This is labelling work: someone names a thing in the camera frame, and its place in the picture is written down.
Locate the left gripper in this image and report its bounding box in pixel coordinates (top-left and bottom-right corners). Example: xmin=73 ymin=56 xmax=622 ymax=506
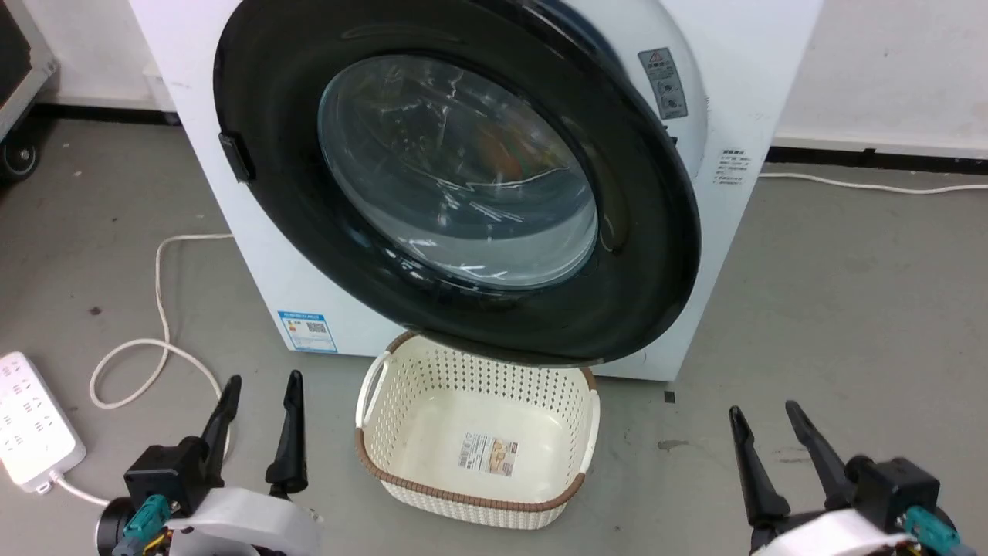
xmin=165 ymin=370 xmax=324 ymax=556

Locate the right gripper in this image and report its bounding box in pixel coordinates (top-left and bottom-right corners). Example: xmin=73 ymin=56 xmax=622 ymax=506
xmin=729 ymin=400 xmax=913 ymax=556

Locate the white front-load washing machine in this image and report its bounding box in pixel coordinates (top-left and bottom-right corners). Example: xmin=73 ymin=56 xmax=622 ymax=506
xmin=127 ymin=0 xmax=824 ymax=384

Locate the black round glass washer door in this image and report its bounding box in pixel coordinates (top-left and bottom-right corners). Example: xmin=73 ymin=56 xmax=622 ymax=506
xmin=212 ymin=0 xmax=702 ymax=368

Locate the blue energy label sticker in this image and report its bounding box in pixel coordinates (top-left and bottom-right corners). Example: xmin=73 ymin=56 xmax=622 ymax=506
xmin=276 ymin=310 xmax=340 ymax=354

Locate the cream perforated laundry basket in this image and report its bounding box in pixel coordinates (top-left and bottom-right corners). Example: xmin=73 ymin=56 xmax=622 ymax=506
xmin=354 ymin=331 xmax=601 ymax=531

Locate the white power strip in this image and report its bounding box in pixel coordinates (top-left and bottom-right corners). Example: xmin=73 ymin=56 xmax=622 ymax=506
xmin=0 ymin=351 xmax=88 ymax=494

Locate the paper product label in basket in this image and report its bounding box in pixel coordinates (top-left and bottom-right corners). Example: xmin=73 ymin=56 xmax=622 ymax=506
xmin=460 ymin=432 xmax=519 ymax=476

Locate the small white text sticker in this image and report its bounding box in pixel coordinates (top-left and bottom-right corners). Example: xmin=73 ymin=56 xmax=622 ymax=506
xmin=713 ymin=147 xmax=749 ymax=187

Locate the grey warning label sticker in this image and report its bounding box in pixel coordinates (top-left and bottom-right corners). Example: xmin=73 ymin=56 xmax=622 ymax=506
xmin=638 ymin=47 xmax=690 ymax=121

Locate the black wheeled equipment case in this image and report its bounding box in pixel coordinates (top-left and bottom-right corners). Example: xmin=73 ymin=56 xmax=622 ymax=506
xmin=0 ymin=0 xmax=62 ymax=183

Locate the teal plug left camera cable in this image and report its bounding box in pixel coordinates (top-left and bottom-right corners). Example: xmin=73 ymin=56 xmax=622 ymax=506
xmin=113 ymin=494 xmax=172 ymax=556

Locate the teal plug camera cable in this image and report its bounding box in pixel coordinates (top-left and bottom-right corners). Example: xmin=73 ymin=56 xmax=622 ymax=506
xmin=113 ymin=494 xmax=172 ymax=556
xmin=905 ymin=505 xmax=975 ymax=556

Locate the teal plug right camera cable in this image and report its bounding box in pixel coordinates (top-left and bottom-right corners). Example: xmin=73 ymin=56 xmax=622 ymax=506
xmin=905 ymin=505 xmax=975 ymax=556

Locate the thin white looped floor cable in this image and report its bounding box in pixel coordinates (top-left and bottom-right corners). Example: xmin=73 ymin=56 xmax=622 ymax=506
xmin=88 ymin=233 xmax=234 ymax=458

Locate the short white power strip cord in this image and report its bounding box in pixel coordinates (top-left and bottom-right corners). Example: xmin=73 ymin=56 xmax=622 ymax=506
xmin=49 ymin=473 xmax=113 ymax=508

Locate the white cable along wall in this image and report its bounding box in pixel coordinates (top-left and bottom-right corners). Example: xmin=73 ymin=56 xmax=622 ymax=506
xmin=758 ymin=171 xmax=988 ymax=195

